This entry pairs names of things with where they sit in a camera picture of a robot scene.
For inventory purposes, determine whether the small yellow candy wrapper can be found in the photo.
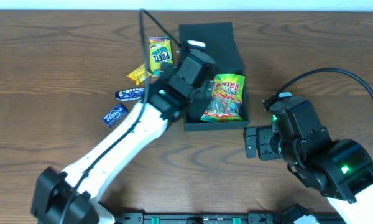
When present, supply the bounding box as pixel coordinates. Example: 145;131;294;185
127;64;152;85

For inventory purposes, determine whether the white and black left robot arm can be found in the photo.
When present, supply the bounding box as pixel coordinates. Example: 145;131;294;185
30;49;215;224

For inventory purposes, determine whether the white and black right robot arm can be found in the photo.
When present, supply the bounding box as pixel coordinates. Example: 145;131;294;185
244;96;373;223

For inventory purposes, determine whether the black open gift box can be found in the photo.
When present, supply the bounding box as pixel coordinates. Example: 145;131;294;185
178;21;251;133

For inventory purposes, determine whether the green Pretz snack packet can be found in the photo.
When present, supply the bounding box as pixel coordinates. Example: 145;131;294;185
149;36;173;77

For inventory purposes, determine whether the Haribo gummy worms bag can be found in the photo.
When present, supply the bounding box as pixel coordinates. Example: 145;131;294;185
200;73;245;123

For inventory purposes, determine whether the blue Dairy Milk chocolate bar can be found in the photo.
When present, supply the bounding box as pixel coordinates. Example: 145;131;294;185
114;88;145;101

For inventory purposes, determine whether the blue Eclipse mints tin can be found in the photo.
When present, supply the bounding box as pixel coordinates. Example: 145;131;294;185
102;103;128;127

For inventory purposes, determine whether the black mounting rail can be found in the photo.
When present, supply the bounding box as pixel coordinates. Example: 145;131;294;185
114;203;346;224

